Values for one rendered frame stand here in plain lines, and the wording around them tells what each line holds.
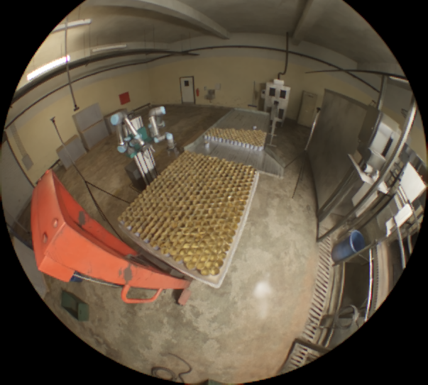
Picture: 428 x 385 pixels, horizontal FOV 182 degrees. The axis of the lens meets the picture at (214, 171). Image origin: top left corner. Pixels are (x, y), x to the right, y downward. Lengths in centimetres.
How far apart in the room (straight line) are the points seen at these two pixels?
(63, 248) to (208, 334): 220
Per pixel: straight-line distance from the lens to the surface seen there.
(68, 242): 45
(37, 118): 918
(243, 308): 233
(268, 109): 663
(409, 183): 227
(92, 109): 782
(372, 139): 203
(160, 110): 190
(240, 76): 811
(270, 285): 241
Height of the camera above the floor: 226
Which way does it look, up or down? 42 degrees down
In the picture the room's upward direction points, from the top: 1 degrees counter-clockwise
